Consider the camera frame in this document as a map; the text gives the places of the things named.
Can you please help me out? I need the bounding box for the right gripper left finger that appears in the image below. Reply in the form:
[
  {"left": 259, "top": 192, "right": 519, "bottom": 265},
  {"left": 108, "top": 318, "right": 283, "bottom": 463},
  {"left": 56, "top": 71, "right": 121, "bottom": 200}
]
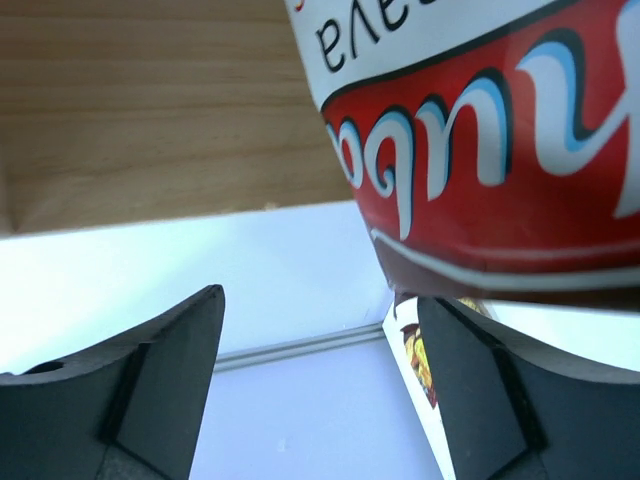
[{"left": 1, "top": 285, "right": 225, "bottom": 479}]

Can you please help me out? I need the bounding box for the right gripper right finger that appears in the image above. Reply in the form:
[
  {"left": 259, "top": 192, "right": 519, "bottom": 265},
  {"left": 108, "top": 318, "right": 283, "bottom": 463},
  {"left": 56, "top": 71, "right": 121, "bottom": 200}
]
[{"left": 417, "top": 297, "right": 639, "bottom": 479}]

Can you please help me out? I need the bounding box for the Chuba cassava chips bag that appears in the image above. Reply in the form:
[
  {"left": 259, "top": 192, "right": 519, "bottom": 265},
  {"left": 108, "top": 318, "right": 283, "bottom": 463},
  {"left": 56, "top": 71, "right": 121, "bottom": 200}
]
[
  {"left": 286, "top": 0, "right": 639, "bottom": 310},
  {"left": 382, "top": 297, "right": 462, "bottom": 479}
]

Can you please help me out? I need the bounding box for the wooden two-tier shelf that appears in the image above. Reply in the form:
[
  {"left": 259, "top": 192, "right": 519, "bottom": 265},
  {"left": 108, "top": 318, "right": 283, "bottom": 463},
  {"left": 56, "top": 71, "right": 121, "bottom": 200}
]
[{"left": 1, "top": 1, "right": 351, "bottom": 236}]

